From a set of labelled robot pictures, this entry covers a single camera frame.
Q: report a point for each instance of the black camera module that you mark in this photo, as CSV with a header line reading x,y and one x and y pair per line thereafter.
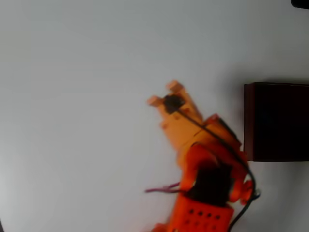
x,y
173,104

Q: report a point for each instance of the black blurred object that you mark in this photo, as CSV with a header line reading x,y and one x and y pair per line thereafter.
x,y
301,3

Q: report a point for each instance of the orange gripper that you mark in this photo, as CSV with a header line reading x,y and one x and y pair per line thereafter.
x,y
174,125

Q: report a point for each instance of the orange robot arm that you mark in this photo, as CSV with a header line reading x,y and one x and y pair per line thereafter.
x,y
202,212

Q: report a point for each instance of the dark red open box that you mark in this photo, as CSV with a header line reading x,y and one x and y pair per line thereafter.
x,y
277,123

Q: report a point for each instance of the light orange camera mount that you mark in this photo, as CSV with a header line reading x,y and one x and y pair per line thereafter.
x,y
181,130

